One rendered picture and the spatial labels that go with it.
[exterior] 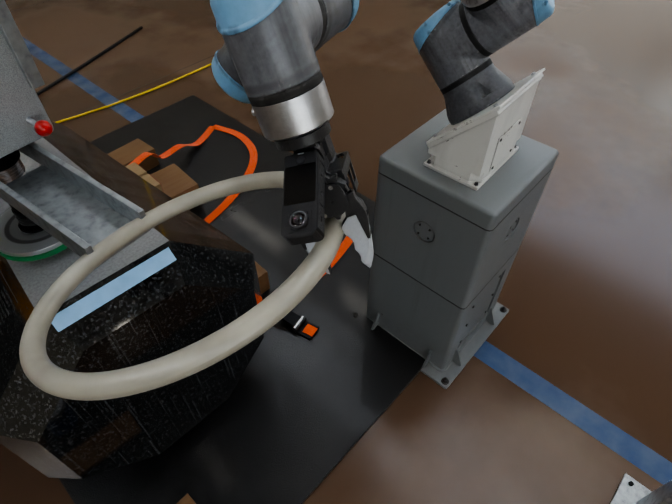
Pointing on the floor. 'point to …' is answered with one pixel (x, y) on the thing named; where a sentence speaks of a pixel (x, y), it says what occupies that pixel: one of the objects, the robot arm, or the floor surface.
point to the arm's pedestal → (448, 248)
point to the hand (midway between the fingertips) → (346, 266)
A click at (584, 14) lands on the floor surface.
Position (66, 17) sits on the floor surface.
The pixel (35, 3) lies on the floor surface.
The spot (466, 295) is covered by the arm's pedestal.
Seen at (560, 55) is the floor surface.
